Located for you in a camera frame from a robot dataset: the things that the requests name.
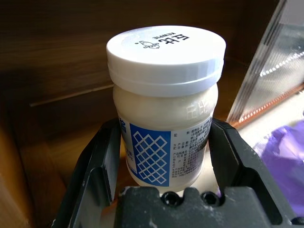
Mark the clear ribbed sliding door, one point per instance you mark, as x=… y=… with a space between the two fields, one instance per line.
x=280 y=59

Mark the white lidded bottle blue label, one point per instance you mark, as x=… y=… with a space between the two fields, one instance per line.
x=166 y=59

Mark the brown wooden cabinet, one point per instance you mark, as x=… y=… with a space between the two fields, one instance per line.
x=47 y=47

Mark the purple tissue pack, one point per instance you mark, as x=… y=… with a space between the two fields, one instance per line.
x=285 y=154

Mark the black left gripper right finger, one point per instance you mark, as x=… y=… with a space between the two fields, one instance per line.
x=242 y=161

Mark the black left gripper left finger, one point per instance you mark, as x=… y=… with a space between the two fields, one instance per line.
x=90 y=180

